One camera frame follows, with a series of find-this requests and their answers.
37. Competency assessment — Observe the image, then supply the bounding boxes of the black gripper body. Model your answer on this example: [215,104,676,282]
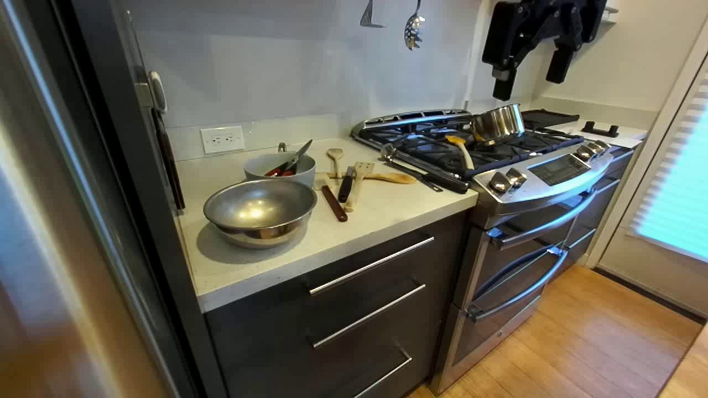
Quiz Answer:
[507,0,610,45]

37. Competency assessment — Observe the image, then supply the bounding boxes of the red handled scissors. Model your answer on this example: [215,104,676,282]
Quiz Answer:
[264,138,316,179]

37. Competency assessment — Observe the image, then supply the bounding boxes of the white ceramic bowl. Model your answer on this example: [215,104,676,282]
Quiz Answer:
[243,148,318,190]

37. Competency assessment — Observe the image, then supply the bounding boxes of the silver metal bowl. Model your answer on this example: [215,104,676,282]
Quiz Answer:
[202,177,318,251]

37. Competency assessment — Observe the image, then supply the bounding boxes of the black stove griddle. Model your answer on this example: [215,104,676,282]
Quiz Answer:
[520,107,585,131]

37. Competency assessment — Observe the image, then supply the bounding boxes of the small black countertop object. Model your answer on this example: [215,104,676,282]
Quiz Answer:
[580,120,621,140]

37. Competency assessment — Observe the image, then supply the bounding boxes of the hanging metal slotted spoon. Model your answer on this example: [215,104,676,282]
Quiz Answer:
[402,0,430,53]

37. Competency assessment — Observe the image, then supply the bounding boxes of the white window blind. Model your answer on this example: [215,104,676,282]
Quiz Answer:
[631,66,708,266]

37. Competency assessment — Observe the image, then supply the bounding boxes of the wooden spatula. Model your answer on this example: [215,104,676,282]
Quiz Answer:
[354,160,421,189]

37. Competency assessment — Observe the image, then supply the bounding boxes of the wooden spoon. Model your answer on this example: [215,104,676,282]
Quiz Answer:
[326,147,347,181]

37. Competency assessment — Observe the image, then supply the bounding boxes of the white door with window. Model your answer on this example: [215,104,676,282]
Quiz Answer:
[592,21,708,321]

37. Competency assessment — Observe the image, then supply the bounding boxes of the stainless steel gas stove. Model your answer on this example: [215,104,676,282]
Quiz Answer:
[349,107,640,395]

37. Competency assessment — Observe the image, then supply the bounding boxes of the black knife rack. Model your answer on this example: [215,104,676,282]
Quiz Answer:
[148,107,187,215]

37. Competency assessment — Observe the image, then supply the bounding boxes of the dark drawer cabinet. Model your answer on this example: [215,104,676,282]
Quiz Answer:
[203,211,475,398]

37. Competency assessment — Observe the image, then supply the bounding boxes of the stainless steel refrigerator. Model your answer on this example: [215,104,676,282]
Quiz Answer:
[0,0,227,398]

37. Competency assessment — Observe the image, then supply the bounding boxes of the silver pan yellow handle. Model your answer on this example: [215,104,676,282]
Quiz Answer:
[443,101,529,173]

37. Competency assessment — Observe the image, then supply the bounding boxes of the silver oven door handle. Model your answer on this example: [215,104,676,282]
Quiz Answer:
[487,179,621,246]
[462,226,599,324]

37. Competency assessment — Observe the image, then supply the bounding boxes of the black handled kitchen utensil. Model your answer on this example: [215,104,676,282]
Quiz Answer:
[333,163,361,209]

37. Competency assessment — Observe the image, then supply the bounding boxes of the red-brown handled utensil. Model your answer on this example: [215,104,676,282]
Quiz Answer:
[316,179,349,226]

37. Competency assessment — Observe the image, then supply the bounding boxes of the silver drawer handle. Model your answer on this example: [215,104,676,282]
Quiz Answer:
[305,234,437,298]
[352,345,416,398]
[309,282,430,351]

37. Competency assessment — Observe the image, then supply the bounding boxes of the white wall power outlet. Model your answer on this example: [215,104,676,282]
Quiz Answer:
[198,125,248,157]

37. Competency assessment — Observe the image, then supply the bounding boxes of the refrigerator door handle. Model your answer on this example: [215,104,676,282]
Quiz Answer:
[121,7,170,117]

